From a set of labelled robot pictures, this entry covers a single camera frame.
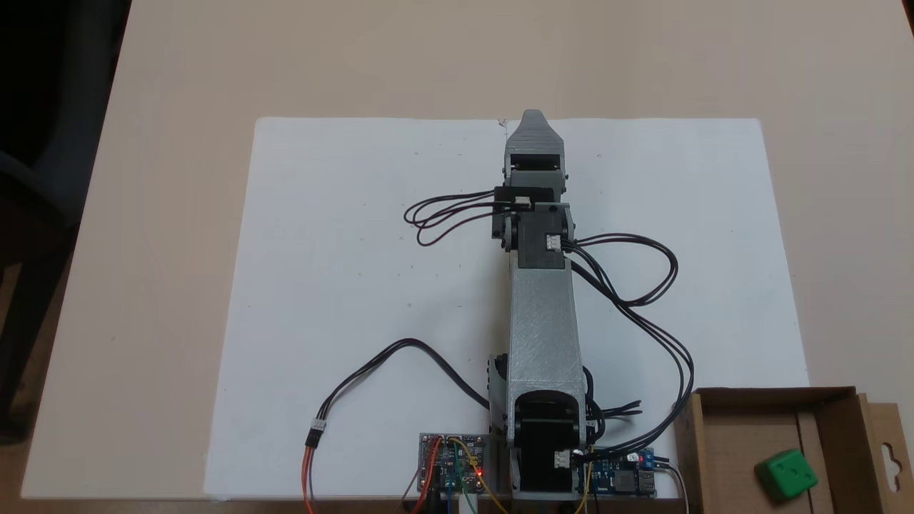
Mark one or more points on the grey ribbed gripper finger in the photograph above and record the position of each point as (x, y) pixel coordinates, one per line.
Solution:
(534, 135)

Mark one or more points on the green dice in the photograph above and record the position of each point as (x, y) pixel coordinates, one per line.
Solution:
(785, 475)

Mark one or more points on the grey printed robot arm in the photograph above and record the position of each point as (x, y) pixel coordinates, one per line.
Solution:
(543, 321)

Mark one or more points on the white paper sheet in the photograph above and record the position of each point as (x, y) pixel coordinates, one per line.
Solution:
(714, 178)
(357, 285)

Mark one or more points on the motor driver circuit board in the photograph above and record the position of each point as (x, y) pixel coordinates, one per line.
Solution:
(450, 464)

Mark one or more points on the blue power converter board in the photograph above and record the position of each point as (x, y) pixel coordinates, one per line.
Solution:
(621, 475)

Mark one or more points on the brown cardboard box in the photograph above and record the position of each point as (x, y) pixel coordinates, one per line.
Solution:
(735, 442)

